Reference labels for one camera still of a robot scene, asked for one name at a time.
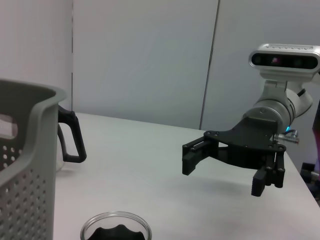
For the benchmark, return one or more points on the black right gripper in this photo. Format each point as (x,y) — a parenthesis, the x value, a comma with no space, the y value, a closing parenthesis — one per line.
(245,140)

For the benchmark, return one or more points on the glass teacup with black sleeve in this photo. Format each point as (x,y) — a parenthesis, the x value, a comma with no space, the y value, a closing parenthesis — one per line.
(112,231)

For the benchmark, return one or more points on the grey perforated plastic storage bin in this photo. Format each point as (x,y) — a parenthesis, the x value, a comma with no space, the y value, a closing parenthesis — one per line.
(37,150)

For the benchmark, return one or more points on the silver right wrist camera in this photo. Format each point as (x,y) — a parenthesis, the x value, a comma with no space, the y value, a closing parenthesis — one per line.
(282,60)

